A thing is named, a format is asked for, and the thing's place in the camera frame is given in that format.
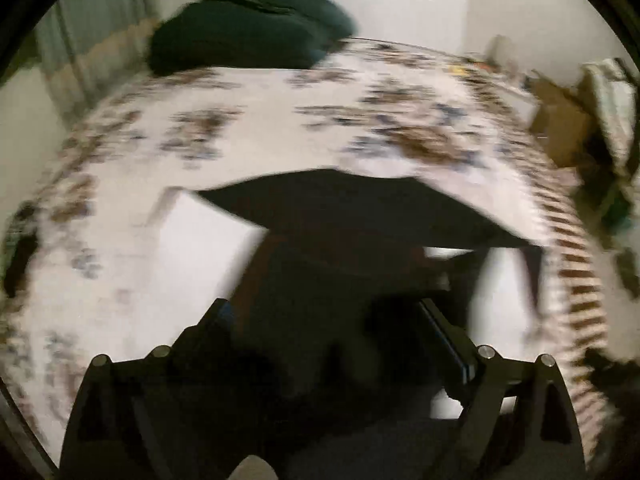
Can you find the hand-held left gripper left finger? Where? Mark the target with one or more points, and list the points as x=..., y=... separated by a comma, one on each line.
x=222, y=317

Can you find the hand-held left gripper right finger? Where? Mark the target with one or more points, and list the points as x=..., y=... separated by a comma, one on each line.
x=450, y=345

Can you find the black shorts with white waistband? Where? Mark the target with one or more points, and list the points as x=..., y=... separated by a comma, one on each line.
x=350, y=210

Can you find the brown checkered bed sheet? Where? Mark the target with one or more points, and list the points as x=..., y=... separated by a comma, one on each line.
x=575, y=270

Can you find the floral printed bed blanket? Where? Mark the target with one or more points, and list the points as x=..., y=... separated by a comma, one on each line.
x=260, y=95

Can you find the brown cardboard box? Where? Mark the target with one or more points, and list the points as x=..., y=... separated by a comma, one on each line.
x=562, y=120

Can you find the dark green plush blanket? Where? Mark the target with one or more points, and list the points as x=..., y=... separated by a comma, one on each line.
x=240, y=25

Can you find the chair with white jackets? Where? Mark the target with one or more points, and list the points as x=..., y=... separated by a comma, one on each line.
x=612, y=100

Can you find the grey-green striped curtain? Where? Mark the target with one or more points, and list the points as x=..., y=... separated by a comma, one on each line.
x=90, y=40

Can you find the white bed headboard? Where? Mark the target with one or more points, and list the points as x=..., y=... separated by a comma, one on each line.
x=415, y=12

